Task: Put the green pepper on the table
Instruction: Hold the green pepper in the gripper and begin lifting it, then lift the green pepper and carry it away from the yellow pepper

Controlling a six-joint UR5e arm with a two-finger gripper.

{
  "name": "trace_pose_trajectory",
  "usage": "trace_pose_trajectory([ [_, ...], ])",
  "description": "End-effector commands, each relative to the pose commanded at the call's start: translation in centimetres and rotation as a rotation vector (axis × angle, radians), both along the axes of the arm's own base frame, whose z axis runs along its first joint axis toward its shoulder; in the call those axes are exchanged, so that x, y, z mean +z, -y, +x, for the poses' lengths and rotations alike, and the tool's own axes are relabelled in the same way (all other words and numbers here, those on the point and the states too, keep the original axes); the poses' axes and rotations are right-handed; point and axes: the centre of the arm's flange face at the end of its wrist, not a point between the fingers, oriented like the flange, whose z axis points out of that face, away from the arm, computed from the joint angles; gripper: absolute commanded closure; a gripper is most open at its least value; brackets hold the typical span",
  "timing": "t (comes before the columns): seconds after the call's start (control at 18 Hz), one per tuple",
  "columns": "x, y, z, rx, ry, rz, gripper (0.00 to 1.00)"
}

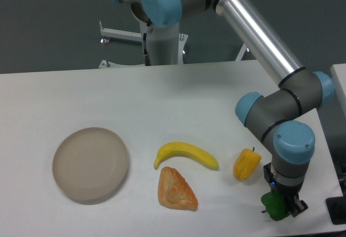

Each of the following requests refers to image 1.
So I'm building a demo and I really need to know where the yellow toy banana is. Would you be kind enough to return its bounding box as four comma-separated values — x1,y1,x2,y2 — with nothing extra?
154,141,219,171

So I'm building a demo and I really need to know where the triangular toy pastry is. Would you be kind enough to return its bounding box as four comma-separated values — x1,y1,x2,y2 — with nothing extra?
157,167,198,211

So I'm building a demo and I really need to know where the green toy pepper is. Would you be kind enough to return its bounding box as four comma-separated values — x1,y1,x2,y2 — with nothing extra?
261,192,289,221

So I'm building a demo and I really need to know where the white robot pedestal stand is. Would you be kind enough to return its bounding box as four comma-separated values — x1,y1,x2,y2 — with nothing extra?
97,21,251,69

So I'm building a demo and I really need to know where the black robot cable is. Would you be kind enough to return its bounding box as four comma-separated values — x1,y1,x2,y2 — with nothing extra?
143,18,152,66

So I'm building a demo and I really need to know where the black device at right edge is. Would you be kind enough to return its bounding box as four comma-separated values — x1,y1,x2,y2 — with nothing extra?
325,166,346,225

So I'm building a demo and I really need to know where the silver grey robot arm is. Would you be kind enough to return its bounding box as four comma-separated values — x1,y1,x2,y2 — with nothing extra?
113,0,335,221

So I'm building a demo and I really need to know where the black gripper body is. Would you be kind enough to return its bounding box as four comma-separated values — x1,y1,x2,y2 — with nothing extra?
263,163,304,200

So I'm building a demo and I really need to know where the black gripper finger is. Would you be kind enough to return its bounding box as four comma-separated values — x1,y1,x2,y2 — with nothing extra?
286,195,308,218

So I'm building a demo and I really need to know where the beige round plate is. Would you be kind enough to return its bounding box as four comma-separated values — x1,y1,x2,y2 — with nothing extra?
52,127,129,205

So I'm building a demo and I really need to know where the yellow toy pepper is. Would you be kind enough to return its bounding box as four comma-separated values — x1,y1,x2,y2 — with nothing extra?
233,148,262,181

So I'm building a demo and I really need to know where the white side table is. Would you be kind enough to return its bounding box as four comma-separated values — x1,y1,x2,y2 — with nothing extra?
330,64,346,98

